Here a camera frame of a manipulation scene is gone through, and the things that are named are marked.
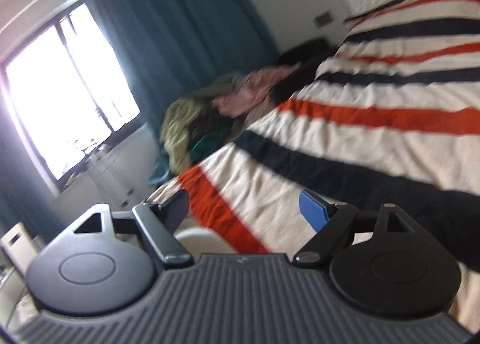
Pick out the dark clothes pile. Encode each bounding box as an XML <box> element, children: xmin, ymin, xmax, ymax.
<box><xmin>187</xmin><ymin>38</ymin><xmax>337</xmax><ymax>165</ymax></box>

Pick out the white floor stand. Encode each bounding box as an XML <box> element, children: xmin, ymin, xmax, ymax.
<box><xmin>67</xmin><ymin>139</ymin><xmax>142</xmax><ymax>209</ymax></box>

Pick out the teal curtain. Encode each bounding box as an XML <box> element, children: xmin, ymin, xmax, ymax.
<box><xmin>1</xmin><ymin>105</ymin><xmax>62</xmax><ymax>242</ymax></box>
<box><xmin>84</xmin><ymin>0</ymin><xmax>278</xmax><ymax>131</ymax></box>

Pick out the pink garment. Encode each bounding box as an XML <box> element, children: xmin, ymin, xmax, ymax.
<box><xmin>211</xmin><ymin>64</ymin><xmax>299</xmax><ymax>118</ymax></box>

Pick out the wall socket plate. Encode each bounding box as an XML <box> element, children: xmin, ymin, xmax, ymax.
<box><xmin>313</xmin><ymin>11</ymin><xmax>334</xmax><ymax>28</ymax></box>

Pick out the teal curtain left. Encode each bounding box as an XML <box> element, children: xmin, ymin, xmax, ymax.
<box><xmin>1</xmin><ymin>105</ymin><xmax>62</xmax><ymax>242</ymax></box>

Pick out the striped cream bed blanket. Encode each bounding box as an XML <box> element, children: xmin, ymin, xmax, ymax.
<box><xmin>151</xmin><ymin>0</ymin><xmax>479</xmax><ymax>332</ymax></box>

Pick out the yellow knitted garment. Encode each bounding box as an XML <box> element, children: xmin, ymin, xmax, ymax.
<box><xmin>160</xmin><ymin>97</ymin><xmax>203</xmax><ymax>174</ymax></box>

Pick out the teal curtain right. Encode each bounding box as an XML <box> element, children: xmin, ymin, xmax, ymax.
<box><xmin>84</xmin><ymin>0</ymin><xmax>278</xmax><ymax>131</ymax></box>

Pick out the black and white chair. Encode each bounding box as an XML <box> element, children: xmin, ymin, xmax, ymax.
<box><xmin>1</xmin><ymin>222</ymin><xmax>38</xmax><ymax>277</ymax></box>

